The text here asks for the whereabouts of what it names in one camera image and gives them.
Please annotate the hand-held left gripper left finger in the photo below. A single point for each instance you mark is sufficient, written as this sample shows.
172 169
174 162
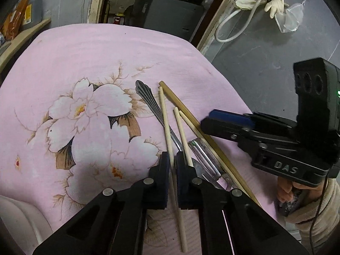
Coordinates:
162 186

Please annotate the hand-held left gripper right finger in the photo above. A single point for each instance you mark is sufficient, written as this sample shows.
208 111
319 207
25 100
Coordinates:
183 188

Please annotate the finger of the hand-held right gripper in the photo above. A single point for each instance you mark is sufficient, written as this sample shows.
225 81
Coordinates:
220 130
229 118

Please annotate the metal peeler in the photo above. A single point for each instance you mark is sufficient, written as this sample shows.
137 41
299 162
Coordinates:
204 156

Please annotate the light bamboo chopstick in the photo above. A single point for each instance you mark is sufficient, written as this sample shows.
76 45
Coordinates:
180 130
166 122
190 123

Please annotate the dark wooden chopstick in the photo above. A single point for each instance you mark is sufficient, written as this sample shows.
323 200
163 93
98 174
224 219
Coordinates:
180 106

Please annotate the white plastic utensil holder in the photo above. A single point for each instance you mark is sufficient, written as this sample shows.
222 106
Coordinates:
21 223

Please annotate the person's right forearm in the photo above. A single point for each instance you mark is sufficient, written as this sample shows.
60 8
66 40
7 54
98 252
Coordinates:
318 212

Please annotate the person's right hand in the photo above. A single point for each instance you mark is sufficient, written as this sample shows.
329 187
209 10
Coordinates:
285 191

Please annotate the clear plastic bag on hook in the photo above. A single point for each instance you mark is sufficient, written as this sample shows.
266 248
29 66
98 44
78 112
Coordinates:
290 17

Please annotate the grey cabinet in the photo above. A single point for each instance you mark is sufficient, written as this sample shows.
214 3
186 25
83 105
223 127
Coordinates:
170 16

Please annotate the pink floral cloth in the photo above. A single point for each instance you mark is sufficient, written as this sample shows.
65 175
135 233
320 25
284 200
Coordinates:
93 71

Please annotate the cooking oil jug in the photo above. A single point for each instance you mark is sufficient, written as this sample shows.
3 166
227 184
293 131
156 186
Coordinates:
35 13

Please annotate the orange packet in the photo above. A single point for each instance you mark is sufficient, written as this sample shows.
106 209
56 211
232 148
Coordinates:
14 18

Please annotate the wooden door frame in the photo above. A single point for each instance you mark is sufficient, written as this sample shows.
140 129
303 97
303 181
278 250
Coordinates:
212 24

